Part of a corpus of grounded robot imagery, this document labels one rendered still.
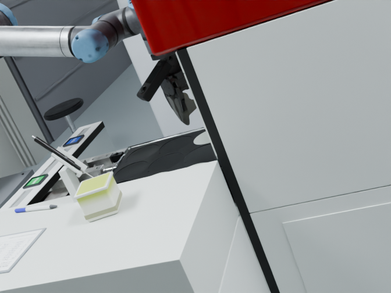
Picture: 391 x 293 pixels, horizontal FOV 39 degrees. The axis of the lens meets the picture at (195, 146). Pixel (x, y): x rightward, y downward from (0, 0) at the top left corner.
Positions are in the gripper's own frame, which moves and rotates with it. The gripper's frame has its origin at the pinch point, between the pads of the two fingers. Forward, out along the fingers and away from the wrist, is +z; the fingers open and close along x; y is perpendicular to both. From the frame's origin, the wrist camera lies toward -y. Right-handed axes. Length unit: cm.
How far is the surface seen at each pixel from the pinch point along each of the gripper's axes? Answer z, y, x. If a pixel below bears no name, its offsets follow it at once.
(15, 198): 1.3, -46.7, 16.7
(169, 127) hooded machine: 67, 71, 197
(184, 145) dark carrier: 7.4, -1.2, 3.6
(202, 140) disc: 7.3, 3.1, -0.3
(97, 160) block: 6.5, -19.9, 27.2
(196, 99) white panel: -13.8, -8.5, -31.2
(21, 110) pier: 48, 16, 390
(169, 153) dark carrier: 7.3, -6.0, 4.2
